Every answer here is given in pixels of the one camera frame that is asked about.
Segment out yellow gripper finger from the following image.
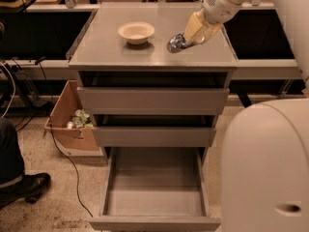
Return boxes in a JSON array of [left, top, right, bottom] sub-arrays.
[[183, 10, 209, 44], [193, 23, 223, 44]]

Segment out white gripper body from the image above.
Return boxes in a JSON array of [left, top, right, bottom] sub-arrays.
[[202, 0, 240, 24]]

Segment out silver blue redbull can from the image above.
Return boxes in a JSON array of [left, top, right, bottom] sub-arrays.
[[167, 33, 193, 53]]

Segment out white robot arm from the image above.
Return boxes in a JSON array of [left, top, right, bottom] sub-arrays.
[[198, 0, 309, 232]]

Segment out grey drawer cabinet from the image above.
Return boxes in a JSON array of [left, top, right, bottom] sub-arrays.
[[70, 3, 237, 156]]

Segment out grey top drawer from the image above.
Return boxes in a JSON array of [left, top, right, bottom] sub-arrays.
[[77, 71, 229, 115]]

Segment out grey drawer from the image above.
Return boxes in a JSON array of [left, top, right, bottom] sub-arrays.
[[93, 115, 215, 147], [77, 71, 229, 115], [89, 148, 220, 232]]

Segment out grey middle drawer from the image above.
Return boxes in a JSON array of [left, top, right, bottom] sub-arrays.
[[93, 115, 215, 147]]

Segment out grey bottom drawer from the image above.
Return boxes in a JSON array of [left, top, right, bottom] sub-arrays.
[[89, 148, 220, 232]]

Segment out white paper bowl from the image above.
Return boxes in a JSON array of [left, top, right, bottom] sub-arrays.
[[118, 21, 155, 45]]

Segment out crumpled green white wrappers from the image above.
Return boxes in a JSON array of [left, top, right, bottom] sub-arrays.
[[67, 109, 93, 129]]

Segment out brown cardboard box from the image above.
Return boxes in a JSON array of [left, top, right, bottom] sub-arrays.
[[44, 80, 100, 156]]

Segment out black leather shoe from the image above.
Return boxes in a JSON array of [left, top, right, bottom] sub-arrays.
[[0, 173, 51, 208]]

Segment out dark trouser leg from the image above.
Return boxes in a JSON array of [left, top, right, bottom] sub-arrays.
[[0, 118, 24, 189]]

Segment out black floor cable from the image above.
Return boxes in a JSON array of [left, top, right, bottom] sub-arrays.
[[34, 56, 95, 218]]

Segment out white cable at left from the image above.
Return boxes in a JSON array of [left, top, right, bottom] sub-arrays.
[[0, 62, 16, 118]]

